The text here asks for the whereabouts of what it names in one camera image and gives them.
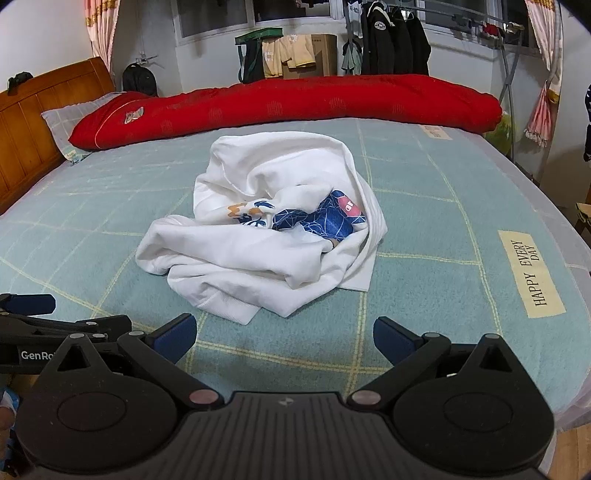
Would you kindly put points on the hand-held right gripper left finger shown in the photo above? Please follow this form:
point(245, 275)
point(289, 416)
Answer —
point(178, 336)

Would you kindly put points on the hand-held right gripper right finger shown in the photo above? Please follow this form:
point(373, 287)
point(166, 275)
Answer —
point(391, 339)

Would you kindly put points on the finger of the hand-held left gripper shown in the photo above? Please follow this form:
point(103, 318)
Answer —
point(55, 326)
point(32, 303)

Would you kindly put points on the white bear print shirt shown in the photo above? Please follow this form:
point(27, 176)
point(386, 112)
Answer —
point(277, 161)

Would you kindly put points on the bed with green plaid sheet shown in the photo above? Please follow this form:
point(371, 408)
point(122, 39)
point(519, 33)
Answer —
point(461, 221)

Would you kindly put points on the wooden headboard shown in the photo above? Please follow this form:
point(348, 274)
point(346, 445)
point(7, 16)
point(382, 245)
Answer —
point(27, 120)

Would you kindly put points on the grey plaid pillow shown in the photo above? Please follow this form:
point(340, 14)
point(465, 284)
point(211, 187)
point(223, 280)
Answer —
point(60, 120)

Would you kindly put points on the small black object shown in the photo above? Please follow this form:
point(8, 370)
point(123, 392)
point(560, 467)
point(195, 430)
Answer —
point(19, 79)

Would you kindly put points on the yellow-green bag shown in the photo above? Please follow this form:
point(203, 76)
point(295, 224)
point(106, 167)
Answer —
point(501, 134)

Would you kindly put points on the black backpack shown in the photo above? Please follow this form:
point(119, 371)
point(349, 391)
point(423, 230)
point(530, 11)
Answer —
point(138, 81)

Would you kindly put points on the red rolled quilt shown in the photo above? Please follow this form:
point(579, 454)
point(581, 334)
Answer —
point(323, 101)

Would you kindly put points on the pink patterned curtain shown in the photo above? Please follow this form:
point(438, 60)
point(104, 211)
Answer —
point(101, 32)

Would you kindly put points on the grey-green hanging garment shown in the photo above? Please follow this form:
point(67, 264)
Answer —
point(351, 57)

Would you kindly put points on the cardboard box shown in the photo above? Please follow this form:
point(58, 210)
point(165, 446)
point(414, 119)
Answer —
point(325, 55)

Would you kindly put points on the navy star print robe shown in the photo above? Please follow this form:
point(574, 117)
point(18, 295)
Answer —
point(587, 120)

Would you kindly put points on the small red item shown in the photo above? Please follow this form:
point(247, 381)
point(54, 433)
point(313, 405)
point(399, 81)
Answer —
point(490, 30)

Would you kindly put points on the pink tied curtain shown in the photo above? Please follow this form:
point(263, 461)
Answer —
point(545, 41)

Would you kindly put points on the green frame stand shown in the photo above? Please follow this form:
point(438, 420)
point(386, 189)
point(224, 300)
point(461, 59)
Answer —
point(251, 55)

